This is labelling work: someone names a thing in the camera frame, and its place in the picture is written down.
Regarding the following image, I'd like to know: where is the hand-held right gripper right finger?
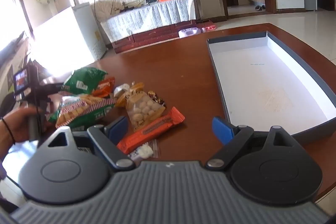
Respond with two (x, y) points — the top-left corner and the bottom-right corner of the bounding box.
(205, 116), (294, 170)

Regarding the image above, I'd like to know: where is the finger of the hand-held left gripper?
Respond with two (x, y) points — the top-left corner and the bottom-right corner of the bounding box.
(43, 83), (66, 94)

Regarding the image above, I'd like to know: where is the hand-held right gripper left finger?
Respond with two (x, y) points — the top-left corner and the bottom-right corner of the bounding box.
(47, 116), (135, 170)

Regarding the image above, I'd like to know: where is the yellow bag of round snacks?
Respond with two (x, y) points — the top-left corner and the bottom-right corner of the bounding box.
(115, 82), (166, 132)

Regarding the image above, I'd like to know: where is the striped chip bag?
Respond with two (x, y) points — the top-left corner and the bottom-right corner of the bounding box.
(46, 94), (117, 130)

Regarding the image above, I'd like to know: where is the green snack bag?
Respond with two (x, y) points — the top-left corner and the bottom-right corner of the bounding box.
(63, 67), (109, 95)

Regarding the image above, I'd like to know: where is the white candy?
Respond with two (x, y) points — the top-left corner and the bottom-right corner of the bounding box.
(113, 84), (130, 98)

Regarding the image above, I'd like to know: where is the orange wafer bar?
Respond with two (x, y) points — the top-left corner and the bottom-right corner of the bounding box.
(117, 106), (185, 155)

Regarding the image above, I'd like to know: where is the orange-red snack packet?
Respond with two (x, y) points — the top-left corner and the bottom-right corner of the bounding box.
(92, 76), (116, 98)

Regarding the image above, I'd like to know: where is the dark candy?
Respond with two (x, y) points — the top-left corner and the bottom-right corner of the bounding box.
(147, 90), (166, 105)

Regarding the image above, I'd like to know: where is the grey box with white interior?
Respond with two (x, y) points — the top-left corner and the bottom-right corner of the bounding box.
(206, 30), (336, 146)

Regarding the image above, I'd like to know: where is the person's left hand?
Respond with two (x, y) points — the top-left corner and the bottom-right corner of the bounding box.
(3, 106), (46, 144)

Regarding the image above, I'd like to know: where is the black white leaning board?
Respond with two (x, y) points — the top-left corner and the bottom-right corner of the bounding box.
(0, 31), (30, 67)

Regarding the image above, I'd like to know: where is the black wrist band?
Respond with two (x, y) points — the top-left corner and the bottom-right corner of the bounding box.
(1, 117), (16, 145)

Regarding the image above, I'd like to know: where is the white chest freezer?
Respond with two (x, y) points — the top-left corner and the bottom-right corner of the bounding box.
(34, 2), (107, 67)

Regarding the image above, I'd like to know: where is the wooden television cabinet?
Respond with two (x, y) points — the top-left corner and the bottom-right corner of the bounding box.
(112, 20), (210, 54)

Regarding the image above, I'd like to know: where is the purple bottle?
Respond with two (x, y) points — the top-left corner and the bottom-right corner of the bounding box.
(178, 26), (206, 38)

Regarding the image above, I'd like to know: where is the pale patterned tablecloth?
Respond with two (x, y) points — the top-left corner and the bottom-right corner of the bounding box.
(100, 0), (196, 43)

